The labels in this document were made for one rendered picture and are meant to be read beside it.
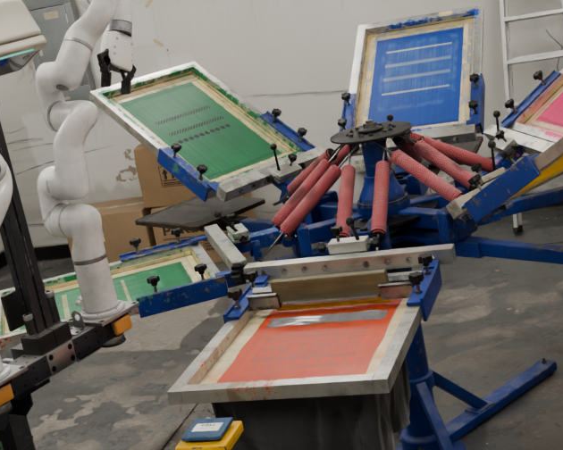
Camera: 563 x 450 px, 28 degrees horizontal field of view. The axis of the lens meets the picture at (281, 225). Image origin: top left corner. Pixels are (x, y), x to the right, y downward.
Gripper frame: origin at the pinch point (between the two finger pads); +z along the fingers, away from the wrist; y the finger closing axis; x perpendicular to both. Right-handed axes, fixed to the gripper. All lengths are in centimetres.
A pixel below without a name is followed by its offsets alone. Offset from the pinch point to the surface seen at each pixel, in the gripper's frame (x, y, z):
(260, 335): 28, -37, 68
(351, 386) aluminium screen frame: 73, -3, 81
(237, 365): 32, -18, 77
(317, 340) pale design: 49, -33, 69
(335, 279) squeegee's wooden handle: 46, -50, 51
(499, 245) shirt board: 76, -113, 35
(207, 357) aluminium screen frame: 25, -14, 75
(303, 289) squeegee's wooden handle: 35, -50, 54
